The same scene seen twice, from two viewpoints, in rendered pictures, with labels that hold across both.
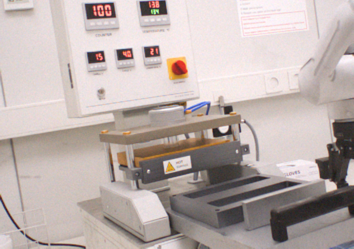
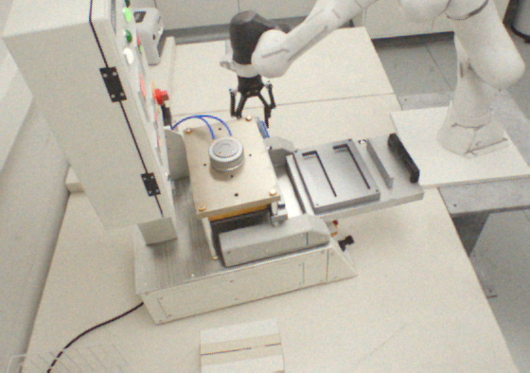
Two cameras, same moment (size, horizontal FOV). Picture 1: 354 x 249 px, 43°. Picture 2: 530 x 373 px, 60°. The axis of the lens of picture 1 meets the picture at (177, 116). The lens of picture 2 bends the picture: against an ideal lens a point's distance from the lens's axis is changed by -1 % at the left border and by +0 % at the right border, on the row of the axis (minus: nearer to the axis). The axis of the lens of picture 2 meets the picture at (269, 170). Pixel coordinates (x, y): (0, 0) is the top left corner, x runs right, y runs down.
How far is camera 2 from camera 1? 120 cm
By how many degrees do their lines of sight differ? 77
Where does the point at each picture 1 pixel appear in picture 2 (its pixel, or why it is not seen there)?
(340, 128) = (255, 80)
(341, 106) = not seen: hidden behind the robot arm
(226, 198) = (348, 181)
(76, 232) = (19, 340)
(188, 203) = (345, 201)
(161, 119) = (241, 161)
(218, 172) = not seen: hidden behind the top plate
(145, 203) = (315, 223)
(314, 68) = (289, 57)
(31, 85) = not seen: outside the picture
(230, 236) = (397, 197)
